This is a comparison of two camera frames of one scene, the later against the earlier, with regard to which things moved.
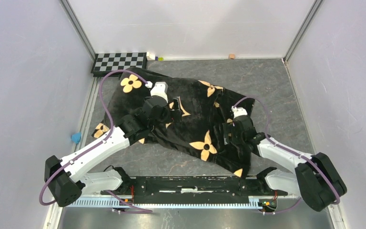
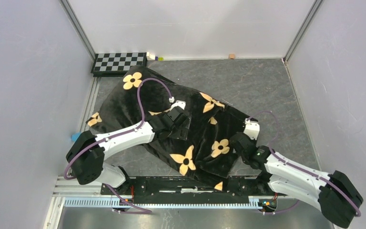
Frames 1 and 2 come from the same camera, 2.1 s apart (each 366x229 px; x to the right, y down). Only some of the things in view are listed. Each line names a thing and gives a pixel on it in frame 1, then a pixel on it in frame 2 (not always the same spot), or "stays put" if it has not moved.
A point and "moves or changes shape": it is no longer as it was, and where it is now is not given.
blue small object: x=76 y=137 stays put
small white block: x=150 y=56 stays put
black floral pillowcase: x=206 y=109 moves or changes shape
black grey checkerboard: x=104 y=63 stays put
